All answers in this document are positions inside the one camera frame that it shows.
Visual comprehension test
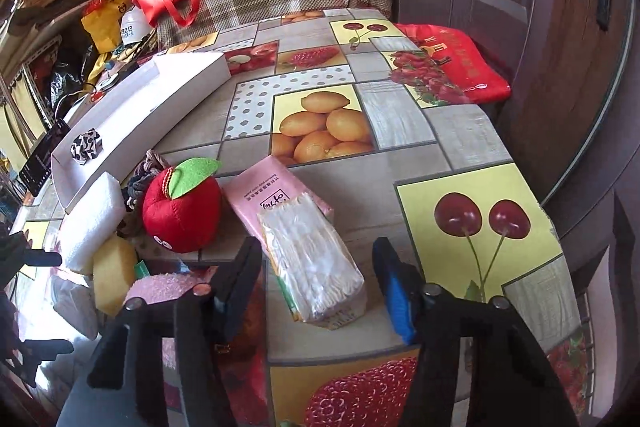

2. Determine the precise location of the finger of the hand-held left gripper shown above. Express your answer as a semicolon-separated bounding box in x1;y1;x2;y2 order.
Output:
0;231;63;269
0;339;75;388

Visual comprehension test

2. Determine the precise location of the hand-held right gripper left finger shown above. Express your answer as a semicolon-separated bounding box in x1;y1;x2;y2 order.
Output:
55;236;266;427

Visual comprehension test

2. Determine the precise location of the fruit-print tablecloth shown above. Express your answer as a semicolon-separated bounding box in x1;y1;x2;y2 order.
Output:
10;7;593;427

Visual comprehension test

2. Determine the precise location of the yellow plastic bag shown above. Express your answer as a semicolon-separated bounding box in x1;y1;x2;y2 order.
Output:
81;0;132;55

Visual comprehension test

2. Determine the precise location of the white plastic packet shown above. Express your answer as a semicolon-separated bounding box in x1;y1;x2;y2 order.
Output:
50;277;101;340

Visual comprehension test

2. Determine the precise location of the grey and pink knit rope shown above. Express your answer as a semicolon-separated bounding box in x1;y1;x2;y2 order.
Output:
122;149;173;238

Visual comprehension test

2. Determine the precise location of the long white cardboard box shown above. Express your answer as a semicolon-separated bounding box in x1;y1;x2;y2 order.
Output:
50;52;232;214

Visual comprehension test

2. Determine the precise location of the pink tissue pack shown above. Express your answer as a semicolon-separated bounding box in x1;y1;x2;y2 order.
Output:
221;155;335;243

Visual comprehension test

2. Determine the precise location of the yellow curtain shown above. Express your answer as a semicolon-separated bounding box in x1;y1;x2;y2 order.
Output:
0;72;51;168

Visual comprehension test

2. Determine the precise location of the black plastic bag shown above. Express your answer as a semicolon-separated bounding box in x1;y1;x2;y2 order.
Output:
47;57;86;108

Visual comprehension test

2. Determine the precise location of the black and white scrunchie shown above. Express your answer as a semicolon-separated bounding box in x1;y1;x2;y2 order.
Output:
69;127;105;165

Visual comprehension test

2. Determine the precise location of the dark wooden door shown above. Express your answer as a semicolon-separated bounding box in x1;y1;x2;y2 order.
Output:
365;0;640;358

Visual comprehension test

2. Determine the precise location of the white helmet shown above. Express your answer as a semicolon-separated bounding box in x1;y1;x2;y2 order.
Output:
119;7;153;46

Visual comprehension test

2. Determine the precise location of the red apple plush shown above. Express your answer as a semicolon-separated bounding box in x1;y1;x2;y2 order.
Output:
142;157;223;254

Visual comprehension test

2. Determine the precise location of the yellow sponge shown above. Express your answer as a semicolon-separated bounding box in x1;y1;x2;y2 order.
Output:
92;234;138;317

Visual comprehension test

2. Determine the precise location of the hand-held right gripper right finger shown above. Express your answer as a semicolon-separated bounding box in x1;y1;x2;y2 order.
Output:
371;237;581;427

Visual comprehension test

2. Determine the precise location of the white sponge block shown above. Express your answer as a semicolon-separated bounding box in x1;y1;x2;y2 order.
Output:
59;172;128;275

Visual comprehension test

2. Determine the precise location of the red printed bag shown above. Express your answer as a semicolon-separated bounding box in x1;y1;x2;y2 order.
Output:
395;23;512;105

